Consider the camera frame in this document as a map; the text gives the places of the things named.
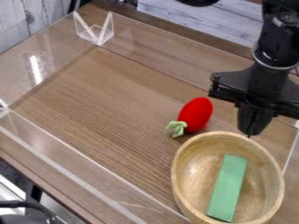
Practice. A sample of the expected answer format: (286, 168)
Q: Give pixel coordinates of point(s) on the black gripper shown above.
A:
(271, 100)

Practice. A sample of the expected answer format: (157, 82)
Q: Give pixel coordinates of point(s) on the green rectangular block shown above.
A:
(225, 197)

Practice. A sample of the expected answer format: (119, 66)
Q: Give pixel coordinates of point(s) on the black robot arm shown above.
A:
(277, 49)

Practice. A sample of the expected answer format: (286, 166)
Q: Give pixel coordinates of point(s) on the brown wooden bowl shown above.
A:
(195, 168)

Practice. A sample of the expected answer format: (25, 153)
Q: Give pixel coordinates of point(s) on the red plush strawberry toy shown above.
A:
(193, 118)

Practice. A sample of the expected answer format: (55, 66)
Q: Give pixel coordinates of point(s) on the clear acrylic tray wall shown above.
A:
(86, 111)

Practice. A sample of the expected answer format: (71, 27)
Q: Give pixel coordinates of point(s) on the clear acrylic corner bracket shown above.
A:
(95, 34)

